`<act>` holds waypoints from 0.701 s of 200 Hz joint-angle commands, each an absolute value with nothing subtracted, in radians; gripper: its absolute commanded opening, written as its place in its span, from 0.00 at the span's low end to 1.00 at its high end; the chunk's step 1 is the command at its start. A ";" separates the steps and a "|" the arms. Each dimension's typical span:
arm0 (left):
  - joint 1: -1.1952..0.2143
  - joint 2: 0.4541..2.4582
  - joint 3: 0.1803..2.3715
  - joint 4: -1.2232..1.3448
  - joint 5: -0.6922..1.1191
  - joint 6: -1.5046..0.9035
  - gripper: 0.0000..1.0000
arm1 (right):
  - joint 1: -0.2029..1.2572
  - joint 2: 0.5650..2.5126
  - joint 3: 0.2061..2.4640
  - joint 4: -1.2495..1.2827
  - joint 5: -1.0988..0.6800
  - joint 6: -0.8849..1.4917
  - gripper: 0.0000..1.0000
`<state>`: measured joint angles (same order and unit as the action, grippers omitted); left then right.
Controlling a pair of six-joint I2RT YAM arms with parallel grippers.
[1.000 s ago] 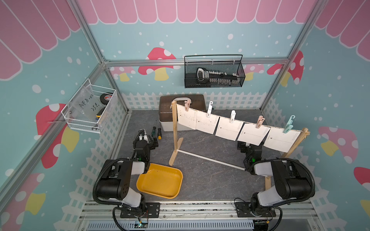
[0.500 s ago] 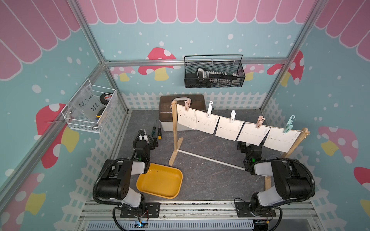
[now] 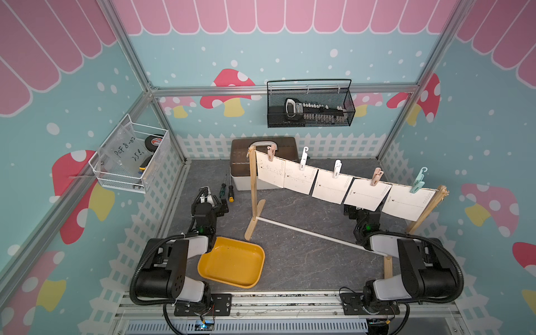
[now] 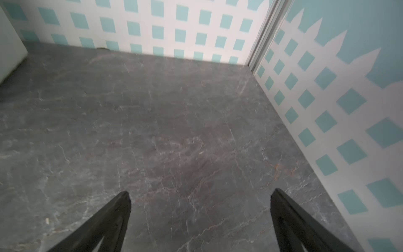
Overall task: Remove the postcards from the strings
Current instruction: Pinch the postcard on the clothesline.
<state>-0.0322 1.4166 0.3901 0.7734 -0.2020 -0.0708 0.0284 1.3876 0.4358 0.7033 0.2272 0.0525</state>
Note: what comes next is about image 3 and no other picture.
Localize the yellow handled screwdriver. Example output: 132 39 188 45
228 177 235 203

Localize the yellow plastic tray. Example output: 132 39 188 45
198 237 265 289

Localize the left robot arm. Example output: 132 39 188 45
129 195 228 316

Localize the green handled screwdriver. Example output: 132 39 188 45
219 175 227 199

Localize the brown lidded storage box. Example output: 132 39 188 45
230 137 298 191

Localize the black wire mesh basket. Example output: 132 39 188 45
266 79 355 128

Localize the postcard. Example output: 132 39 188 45
283 161 318 195
255 151 286 188
344 179 392 212
382 185 436 221
312 169 354 205

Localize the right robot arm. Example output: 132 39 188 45
340 205 464 315

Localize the pink clothespin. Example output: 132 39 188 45
267 143 277 162
371 167 384 186

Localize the white wire basket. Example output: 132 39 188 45
89 114 170 193

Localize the wooden clothesline rack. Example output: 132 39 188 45
243 145 449 281

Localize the black tape roll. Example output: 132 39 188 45
144 135 163 153

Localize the white clothespin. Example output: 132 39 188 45
300 147 308 171
333 160 342 179

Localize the green clothespin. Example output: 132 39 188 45
410 167 428 194

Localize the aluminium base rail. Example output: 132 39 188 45
109 289 470 334

